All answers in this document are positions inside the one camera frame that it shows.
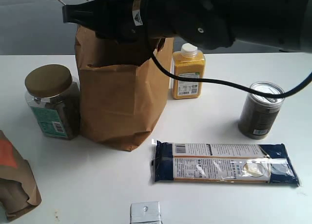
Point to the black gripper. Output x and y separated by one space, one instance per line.
198 22

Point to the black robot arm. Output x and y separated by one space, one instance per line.
284 24

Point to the large brown paper bag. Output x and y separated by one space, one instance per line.
122 92

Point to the yellow bottle with white cap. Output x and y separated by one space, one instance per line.
188 64

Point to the dark tin can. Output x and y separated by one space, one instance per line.
258 115

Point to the blue noodle package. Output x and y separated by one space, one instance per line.
228 163

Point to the clear jar with gold lid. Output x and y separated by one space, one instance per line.
52 94

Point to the brown kraft snack pouch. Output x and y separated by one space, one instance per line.
19 193

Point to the silver metal bracket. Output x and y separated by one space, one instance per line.
145 213

